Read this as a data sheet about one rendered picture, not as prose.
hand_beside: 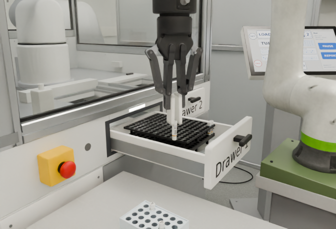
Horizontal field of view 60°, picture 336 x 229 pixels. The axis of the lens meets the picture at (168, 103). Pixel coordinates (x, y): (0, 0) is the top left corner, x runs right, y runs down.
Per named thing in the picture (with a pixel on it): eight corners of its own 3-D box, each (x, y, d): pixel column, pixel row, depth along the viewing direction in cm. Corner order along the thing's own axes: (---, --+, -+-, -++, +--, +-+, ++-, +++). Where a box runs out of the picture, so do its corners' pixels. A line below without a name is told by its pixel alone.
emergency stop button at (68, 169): (78, 175, 69) (77, 159, 68) (64, 182, 66) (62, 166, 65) (70, 171, 70) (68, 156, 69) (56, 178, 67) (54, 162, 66)
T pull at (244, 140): (252, 138, 80) (252, 133, 79) (242, 147, 74) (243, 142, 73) (239, 136, 82) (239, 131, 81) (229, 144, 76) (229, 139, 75)
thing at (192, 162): (243, 145, 91) (244, 127, 90) (206, 180, 71) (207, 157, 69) (143, 123, 113) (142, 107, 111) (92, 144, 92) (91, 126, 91)
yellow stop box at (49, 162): (78, 175, 72) (75, 148, 70) (52, 188, 66) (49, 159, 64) (64, 170, 74) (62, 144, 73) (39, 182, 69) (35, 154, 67)
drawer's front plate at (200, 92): (204, 110, 135) (205, 87, 132) (170, 128, 111) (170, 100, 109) (201, 110, 136) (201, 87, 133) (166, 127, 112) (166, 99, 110)
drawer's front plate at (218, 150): (250, 149, 92) (252, 116, 89) (210, 191, 69) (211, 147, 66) (244, 148, 93) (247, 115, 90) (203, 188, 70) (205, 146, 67)
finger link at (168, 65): (176, 44, 61) (170, 44, 60) (172, 96, 63) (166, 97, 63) (169, 43, 64) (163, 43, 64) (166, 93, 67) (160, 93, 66)
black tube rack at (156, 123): (214, 143, 92) (215, 124, 91) (186, 164, 78) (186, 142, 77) (157, 130, 104) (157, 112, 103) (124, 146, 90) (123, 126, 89)
